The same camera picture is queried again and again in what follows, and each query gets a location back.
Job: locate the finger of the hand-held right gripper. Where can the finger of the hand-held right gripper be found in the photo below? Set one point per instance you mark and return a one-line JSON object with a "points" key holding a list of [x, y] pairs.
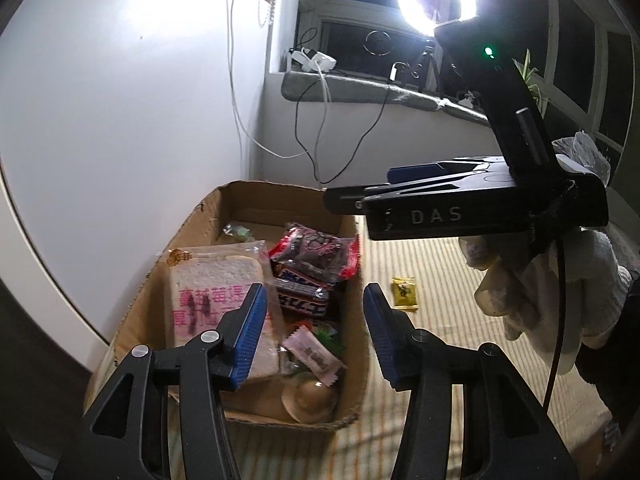
{"points": [[345, 200], [410, 172]]}

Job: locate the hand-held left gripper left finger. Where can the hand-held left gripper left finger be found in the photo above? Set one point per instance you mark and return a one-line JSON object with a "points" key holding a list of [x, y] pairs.
{"points": [[247, 340]]}

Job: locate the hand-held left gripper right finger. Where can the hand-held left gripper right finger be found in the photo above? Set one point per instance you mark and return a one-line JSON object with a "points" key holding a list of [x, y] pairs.
{"points": [[382, 340]]}

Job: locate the green candy packet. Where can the green candy packet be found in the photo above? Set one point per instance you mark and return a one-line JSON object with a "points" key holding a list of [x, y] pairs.
{"points": [[330, 337]]}

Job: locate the clear red-edged prune packet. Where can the clear red-edged prune packet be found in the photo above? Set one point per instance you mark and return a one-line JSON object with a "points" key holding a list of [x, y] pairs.
{"points": [[312, 250]]}

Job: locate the pink snack packet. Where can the pink snack packet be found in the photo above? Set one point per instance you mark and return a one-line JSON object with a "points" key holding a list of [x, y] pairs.
{"points": [[312, 355]]}

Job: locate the brown chocolate bar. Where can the brown chocolate bar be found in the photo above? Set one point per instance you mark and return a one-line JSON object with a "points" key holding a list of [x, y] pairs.
{"points": [[310, 307], [300, 280]]}

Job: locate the brown egg snack packet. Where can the brown egg snack packet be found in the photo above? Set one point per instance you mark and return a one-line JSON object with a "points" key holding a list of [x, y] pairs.
{"points": [[310, 400]]}

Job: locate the light green candy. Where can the light green candy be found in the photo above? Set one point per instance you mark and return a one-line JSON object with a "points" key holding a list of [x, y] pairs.
{"points": [[240, 232]]}

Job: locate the cardboard box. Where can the cardboard box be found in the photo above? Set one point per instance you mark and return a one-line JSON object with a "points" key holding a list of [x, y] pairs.
{"points": [[210, 210]]}

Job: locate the person's right forearm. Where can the person's right forearm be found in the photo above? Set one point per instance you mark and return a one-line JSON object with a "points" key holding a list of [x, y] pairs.
{"points": [[610, 360]]}

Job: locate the person's right hand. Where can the person's right hand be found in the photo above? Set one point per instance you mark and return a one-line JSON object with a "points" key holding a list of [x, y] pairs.
{"points": [[530, 285]]}

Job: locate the yellow candy packet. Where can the yellow candy packet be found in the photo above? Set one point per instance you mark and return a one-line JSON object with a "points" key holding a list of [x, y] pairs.
{"points": [[405, 292]]}

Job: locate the sliced bread packet pink print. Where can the sliced bread packet pink print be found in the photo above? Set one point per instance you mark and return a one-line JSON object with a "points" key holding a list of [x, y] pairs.
{"points": [[200, 285]]}

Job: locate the striped bed sheet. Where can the striped bed sheet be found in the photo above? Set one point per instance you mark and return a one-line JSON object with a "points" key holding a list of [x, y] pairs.
{"points": [[440, 280]]}

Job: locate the small black tripod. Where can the small black tripod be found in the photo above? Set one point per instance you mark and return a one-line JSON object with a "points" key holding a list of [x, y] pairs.
{"points": [[425, 65]]}

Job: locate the green potted plant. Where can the green potted plant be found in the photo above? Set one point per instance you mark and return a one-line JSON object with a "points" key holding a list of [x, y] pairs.
{"points": [[532, 80]]}

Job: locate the white power strip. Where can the white power strip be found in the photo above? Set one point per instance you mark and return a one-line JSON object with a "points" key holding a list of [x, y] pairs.
{"points": [[312, 60]]}

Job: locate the white window frame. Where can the white window frame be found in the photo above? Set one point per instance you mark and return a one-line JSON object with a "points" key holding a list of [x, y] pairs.
{"points": [[552, 35]]}

